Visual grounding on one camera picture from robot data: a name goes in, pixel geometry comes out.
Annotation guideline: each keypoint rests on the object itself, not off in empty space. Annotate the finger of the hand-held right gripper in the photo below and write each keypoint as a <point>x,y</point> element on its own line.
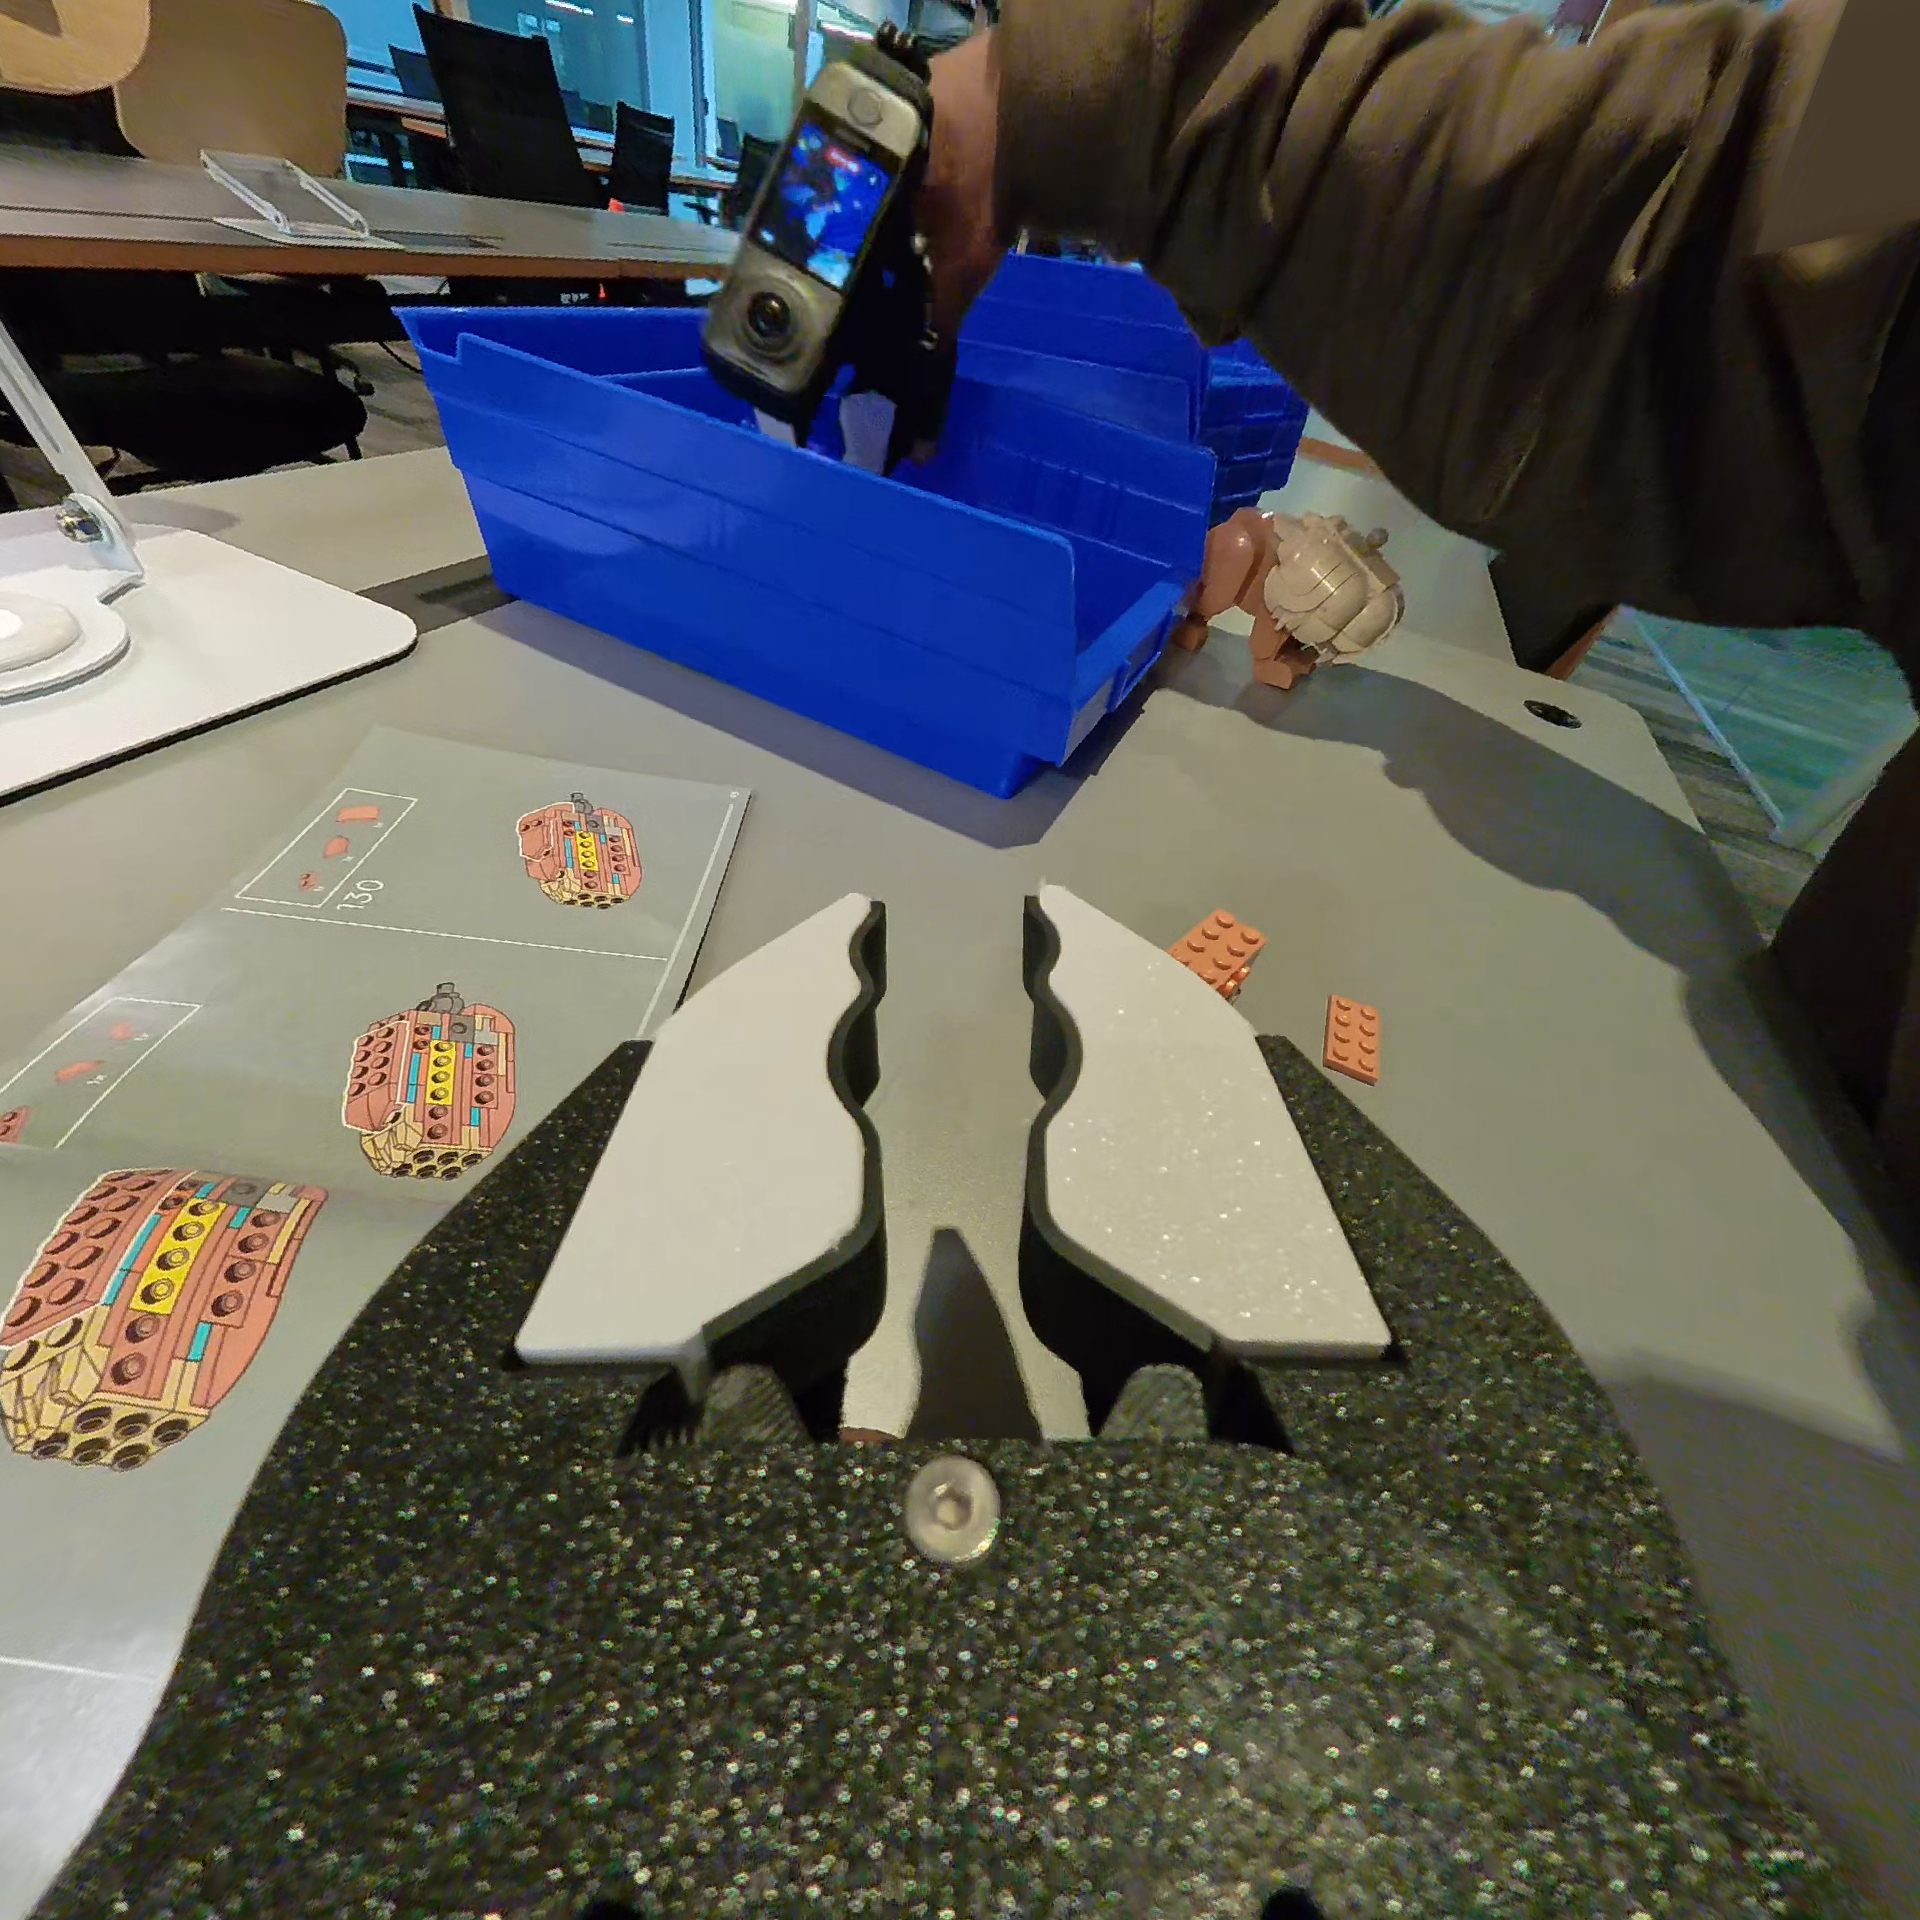
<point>866,436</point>
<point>776,428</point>

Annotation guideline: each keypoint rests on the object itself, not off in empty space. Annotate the stacked blue plastic bin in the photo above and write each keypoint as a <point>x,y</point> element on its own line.
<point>1253,421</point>

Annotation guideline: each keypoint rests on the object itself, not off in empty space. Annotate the clear acrylic sign holder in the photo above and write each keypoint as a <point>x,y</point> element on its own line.
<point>283,196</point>

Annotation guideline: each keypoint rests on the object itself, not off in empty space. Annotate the building instruction booklet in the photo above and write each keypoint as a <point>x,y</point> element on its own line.
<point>374,961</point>

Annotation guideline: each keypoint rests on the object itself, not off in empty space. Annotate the grey desk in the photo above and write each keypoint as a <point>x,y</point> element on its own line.
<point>1470,932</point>

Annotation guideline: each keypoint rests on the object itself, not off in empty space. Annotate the black desk grommet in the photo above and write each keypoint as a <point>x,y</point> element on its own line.
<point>1553,715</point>

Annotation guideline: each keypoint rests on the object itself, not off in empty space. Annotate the person's right hand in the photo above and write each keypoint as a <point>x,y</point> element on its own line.
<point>968,181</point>

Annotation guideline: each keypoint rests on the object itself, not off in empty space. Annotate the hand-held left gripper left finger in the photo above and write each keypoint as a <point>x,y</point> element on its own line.
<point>720,1141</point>

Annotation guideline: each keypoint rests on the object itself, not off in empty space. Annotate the white stand base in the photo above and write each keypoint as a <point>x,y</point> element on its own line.
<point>225,646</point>

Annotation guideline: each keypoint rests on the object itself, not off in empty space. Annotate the brown toy brick animal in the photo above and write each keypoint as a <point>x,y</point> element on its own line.
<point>1320,599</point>

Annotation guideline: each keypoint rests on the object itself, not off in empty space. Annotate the black mesh chair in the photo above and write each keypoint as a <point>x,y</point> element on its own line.
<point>494,107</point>

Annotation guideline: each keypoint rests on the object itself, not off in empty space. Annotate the person's right forearm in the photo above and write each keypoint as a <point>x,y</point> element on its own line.
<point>1424,270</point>

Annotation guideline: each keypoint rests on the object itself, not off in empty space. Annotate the blue plastic bin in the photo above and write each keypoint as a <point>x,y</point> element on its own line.
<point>838,557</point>
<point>1253,421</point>

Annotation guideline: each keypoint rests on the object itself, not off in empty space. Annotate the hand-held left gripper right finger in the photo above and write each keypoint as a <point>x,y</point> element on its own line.
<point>1185,1155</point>

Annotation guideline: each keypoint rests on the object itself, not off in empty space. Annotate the person's body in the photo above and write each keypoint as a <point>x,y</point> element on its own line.
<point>1851,902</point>

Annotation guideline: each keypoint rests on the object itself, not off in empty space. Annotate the long wooden table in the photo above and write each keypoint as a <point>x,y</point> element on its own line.
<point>451,241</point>

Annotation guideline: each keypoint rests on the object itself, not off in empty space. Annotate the brown toy brick plate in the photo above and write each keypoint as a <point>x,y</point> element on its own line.
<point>1218,955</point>
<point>1352,1037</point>

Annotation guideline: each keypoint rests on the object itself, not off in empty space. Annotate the wooden chair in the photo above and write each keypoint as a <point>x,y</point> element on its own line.
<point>225,77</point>

